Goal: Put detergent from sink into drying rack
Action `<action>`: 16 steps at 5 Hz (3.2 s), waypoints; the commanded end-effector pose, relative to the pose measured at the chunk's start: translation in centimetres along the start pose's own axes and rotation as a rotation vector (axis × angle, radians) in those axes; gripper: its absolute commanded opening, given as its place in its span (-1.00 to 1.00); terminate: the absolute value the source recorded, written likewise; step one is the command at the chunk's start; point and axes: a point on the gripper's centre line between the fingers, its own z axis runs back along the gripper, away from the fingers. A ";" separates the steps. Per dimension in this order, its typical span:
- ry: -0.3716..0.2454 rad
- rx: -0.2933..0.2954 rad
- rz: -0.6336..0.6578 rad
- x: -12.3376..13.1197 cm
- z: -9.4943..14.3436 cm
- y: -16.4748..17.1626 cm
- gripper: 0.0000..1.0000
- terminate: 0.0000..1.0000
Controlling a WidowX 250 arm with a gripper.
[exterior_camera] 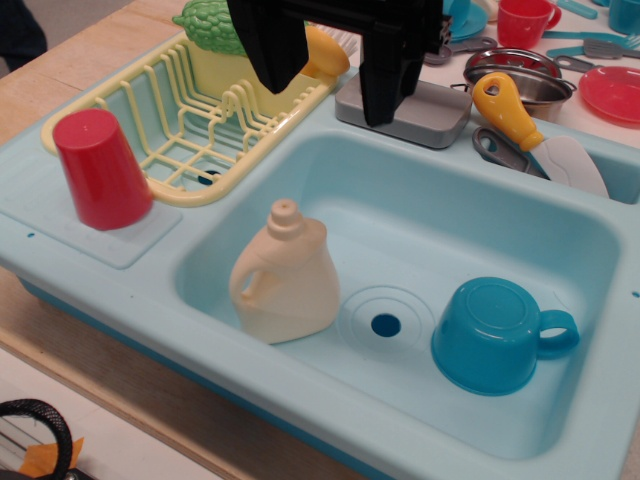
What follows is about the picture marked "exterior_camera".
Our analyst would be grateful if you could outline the light blue toy sink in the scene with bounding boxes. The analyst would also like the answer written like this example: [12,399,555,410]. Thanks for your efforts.
[0,29,640,480]

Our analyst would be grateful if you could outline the grey utensil handle in holder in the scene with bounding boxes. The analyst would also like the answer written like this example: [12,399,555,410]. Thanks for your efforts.
[472,127,548,180]

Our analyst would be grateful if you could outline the teal toy cup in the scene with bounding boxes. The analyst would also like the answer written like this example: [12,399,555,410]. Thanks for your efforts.
[608,0,640,34]

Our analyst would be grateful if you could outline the teal toy fork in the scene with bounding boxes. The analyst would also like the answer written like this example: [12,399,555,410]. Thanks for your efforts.
[542,30,630,44]

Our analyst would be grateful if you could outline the grey faucet base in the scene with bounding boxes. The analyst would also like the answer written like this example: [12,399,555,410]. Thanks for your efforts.
[335,74,472,149]

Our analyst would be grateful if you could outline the green toy vegetable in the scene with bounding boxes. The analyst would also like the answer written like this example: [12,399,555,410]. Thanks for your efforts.
[172,0,246,56]

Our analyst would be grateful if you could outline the blue toy cup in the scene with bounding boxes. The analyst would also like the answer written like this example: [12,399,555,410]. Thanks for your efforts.
[431,277,580,396]

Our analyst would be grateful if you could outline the red plastic tumbler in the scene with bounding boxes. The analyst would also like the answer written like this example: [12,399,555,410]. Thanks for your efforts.
[53,108,153,231]

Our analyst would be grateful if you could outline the yellow scrub brush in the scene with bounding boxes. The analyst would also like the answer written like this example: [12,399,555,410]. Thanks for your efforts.
[300,25,360,77]

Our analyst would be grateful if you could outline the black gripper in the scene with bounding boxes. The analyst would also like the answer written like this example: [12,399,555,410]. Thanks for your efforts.
[227,1,453,127]

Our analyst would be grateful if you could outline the yellow handled toy knife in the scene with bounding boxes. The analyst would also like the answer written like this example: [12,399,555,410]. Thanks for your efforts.
[472,72,609,198]

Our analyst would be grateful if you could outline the cream detergent bottle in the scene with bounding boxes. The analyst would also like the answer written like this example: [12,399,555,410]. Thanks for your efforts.
[229,199,340,344]

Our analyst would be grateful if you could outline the grey toy spatula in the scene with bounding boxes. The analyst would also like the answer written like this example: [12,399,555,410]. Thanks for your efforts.
[545,37,640,61]

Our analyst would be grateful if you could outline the blue toy plate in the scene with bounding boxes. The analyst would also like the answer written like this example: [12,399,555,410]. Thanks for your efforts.
[443,0,489,42]

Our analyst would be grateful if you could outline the red toy plate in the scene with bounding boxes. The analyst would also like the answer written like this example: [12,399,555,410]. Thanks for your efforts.
[578,66,639,127]

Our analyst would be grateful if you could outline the black braided cable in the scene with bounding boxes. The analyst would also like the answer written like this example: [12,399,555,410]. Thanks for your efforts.
[0,398,75,480]

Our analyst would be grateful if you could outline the red toy mug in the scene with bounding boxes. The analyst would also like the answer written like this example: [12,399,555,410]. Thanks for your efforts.
[497,0,562,50]

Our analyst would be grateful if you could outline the grey toy spoon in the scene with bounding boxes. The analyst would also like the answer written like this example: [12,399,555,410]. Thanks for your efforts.
[423,37,498,66]

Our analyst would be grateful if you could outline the yellow drying rack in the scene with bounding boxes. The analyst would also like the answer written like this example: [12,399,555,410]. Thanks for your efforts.
[41,34,341,207]

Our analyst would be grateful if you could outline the steel toy pot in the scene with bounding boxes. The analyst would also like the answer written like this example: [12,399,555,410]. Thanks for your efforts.
[450,48,577,122]

